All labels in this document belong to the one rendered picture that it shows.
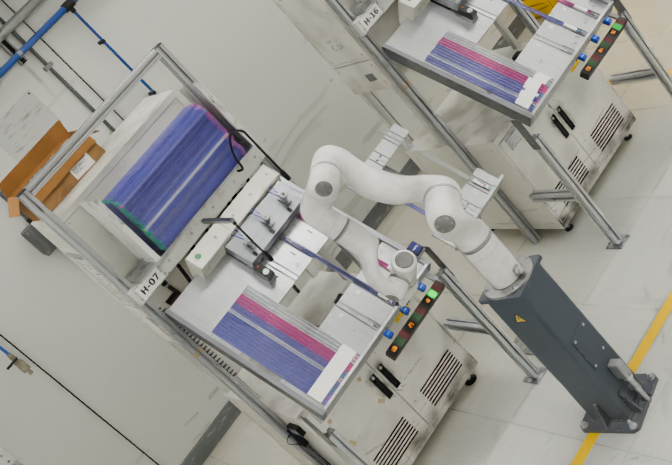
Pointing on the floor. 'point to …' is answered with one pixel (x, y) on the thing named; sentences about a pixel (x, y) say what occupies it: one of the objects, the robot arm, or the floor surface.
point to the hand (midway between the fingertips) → (404, 299)
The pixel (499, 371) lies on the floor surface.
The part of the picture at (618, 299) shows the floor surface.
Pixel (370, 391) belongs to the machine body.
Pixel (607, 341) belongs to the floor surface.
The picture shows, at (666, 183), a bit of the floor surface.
